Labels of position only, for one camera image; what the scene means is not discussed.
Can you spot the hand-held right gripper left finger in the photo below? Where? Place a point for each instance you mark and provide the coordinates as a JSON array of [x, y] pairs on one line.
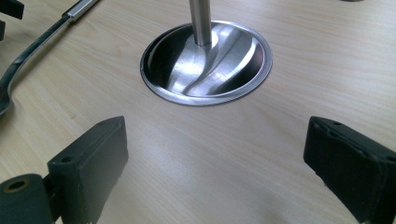
[[90, 171]]

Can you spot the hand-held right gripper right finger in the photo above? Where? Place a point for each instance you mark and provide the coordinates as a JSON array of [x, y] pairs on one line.
[[351, 165]]

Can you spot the dark round object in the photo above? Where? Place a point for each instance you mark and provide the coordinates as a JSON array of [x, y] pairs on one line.
[[352, 0]]

